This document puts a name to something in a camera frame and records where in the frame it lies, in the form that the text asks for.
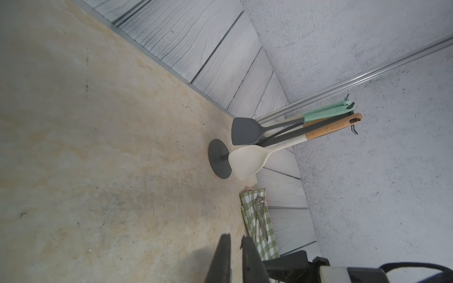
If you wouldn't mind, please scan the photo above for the grey utensil rack stand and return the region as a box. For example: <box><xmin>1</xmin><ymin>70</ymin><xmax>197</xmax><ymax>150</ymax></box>
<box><xmin>208</xmin><ymin>110</ymin><xmax>357</xmax><ymax>179</ymax></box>

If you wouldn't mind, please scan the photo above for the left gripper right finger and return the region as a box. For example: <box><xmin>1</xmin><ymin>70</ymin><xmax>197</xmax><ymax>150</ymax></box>
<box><xmin>241</xmin><ymin>236</ymin><xmax>270</xmax><ymax>283</ymax></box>

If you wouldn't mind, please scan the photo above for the cream spatula light wood handle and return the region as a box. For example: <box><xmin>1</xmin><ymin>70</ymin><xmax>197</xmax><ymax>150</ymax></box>
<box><xmin>228</xmin><ymin>113</ymin><xmax>363</xmax><ymax>180</ymax></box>

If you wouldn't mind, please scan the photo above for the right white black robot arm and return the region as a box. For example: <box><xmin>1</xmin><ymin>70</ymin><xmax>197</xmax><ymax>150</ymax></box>
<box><xmin>264</xmin><ymin>250</ymin><xmax>453</xmax><ymax>283</ymax></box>

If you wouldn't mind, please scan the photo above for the right aluminium frame post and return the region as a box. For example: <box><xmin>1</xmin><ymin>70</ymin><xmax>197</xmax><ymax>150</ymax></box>
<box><xmin>257</xmin><ymin>34</ymin><xmax>453</xmax><ymax>123</ymax></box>

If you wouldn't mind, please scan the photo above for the metal spoon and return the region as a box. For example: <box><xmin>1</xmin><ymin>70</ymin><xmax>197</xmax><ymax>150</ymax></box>
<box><xmin>254</xmin><ymin>196</ymin><xmax>268</xmax><ymax>242</ymax></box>

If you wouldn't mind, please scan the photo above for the grey spatula mint handle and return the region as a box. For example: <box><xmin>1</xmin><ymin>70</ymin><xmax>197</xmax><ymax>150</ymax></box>
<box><xmin>231</xmin><ymin>100</ymin><xmax>355</xmax><ymax>146</ymax></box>

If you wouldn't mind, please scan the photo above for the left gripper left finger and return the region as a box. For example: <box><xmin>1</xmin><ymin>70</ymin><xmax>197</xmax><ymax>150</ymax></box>
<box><xmin>205</xmin><ymin>234</ymin><xmax>232</xmax><ymax>283</ymax></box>

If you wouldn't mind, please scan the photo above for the green checkered cloth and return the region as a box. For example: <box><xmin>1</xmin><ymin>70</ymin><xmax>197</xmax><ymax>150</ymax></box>
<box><xmin>239</xmin><ymin>188</ymin><xmax>280</xmax><ymax>261</ymax></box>

